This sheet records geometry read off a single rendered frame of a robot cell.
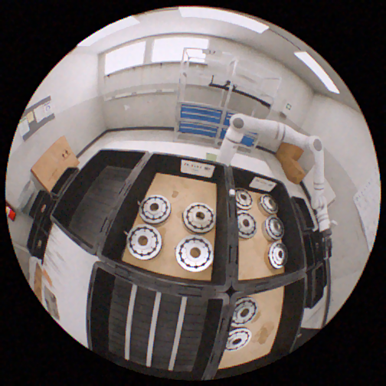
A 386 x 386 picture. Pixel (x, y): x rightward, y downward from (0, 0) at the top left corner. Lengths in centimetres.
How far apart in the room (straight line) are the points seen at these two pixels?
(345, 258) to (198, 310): 308
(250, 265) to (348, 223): 287
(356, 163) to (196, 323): 332
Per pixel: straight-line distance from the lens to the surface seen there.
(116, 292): 40
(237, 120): 59
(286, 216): 53
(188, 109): 215
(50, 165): 288
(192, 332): 40
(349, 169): 325
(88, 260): 62
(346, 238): 315
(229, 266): 26
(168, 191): 43
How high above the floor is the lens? 116
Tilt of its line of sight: 52 degrees down
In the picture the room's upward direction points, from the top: 12 degrees clockwise
